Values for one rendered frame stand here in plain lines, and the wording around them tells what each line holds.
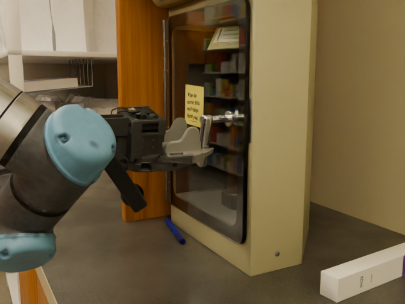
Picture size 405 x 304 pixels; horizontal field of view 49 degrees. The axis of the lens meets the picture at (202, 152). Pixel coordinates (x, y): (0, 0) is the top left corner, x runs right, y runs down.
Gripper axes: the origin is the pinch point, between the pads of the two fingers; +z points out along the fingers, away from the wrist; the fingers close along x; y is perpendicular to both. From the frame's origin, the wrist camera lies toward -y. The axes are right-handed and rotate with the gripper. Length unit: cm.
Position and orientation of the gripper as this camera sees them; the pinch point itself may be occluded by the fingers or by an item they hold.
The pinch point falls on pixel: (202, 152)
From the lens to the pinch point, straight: 74.5
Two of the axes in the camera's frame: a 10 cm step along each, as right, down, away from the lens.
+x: -4.6, -3.7, 8.1
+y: 1.1, -9.3, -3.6
